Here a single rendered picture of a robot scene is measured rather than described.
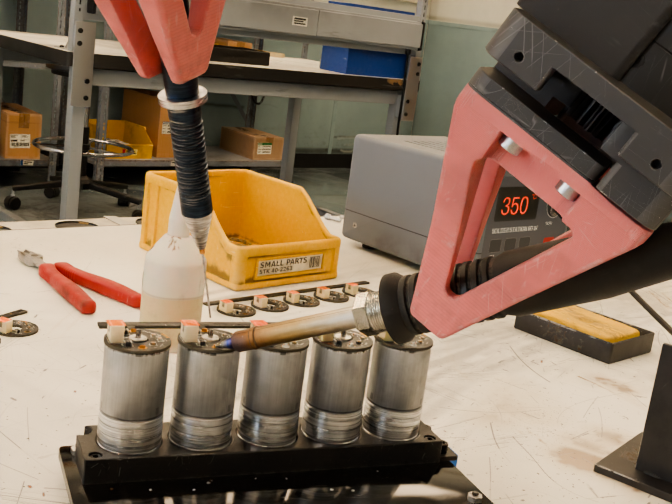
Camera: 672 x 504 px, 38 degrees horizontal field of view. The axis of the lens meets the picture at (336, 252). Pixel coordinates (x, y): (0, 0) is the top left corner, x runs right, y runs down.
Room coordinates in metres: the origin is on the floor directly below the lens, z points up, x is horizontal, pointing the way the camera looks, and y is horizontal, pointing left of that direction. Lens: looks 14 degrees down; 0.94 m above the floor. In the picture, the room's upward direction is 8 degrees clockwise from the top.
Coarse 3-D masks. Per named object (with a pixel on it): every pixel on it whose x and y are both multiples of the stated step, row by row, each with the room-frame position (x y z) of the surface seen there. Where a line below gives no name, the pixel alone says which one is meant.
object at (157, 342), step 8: (136, 328) 0.35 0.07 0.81; (104, 336) 0.34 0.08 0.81; (128, 336) 0.34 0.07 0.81; (152, 336) 0.35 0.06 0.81; (160, 336) 0.35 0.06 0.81; (112, 344) 0.33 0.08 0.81; (120, 344) 0.34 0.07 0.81; (128, 344) 0.33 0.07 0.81; (136, 344) 0.34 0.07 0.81; (144, 344) 0.34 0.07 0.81; (152, 344) 0.34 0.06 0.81; (160, 344) 0.34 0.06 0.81; (168, 344) 0.34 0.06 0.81; (128, 352) 0.33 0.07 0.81; (136, 352) 0.33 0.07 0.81; (144, 352) 0.33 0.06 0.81; (152, 352) 0.33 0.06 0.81
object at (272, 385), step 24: (264, 360) 0.35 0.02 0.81; (288, 360) 0.36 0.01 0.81; (264, 384) 0.35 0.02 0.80; (288, 384) 0.36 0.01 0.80; (240, 408) 0.36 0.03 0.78; (264, 408) 0.35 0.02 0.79; (288, 408) 0.36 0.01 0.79; (240, 432) 0.36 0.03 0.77; (264, 432) 0.35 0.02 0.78; (288, 432) 0.36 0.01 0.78
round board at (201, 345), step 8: (200, 328) 0.37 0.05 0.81; (208, 328) 0.37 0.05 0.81; (200, 336) 0.36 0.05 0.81; (224, 336) 0.36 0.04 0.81; (184, 344) 0.35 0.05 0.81; (192, 344) 0.35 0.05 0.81; (200, 344) 0.35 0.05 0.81; (208, 344) 0.35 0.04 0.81; (208, 352) 0.34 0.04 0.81; (216, 352) 0.34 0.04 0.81; (224, 352) 0.34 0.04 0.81
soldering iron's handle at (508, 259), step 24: (648, 240) 0.29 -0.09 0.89; (456, 264) 0.31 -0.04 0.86; (480, 264) 0.31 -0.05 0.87; (504, 264) 0.30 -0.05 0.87; (600, 264) 0.29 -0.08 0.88; (624, 264) 0.29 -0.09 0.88; (648, 264) 0.28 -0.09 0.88; (384, 288) 0.31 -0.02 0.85; (408, 288) 0.31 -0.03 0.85; (456, 288) 0.30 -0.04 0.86; (552, 288) 0.29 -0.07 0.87; (576, 288) 0.29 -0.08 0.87; (600, 288) 0.29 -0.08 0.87; (624, 288) 0.29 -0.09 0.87; (384, 312) 0.31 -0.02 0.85; (408, 312) 0.31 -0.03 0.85; (504, 312) 0.30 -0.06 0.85; (528, 312) 0.30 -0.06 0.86; (408, 336) 0.31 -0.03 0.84
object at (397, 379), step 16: (384, 352) 0.38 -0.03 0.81; (400, 352) 0.38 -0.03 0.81; (416, 352) 0.38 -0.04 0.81; (384, 368) 0.38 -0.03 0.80; (400, 368) 0.38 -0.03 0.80; (416, 368) 0.38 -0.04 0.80; (368, 384) 0.39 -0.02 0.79; (384, 384) 0.38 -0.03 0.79; (400, 384) 0.38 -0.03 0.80; (416, 384) 0.38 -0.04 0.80; (368, 400) 0.38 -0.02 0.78; (384, 400) 0.38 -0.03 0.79; (400, 400) 0.38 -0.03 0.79; (416, 400) 0.38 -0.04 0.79; (368, 416) 0.38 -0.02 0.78; (384, 416) 0.38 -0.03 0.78; (400, 416) 0.38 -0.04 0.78; (416, 416) 0.38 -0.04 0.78; (368, 432) 0.38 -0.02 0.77; (384, 432) 0.38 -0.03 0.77; (400, 432) 0.38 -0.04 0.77; (416, 432) 0.38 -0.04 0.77
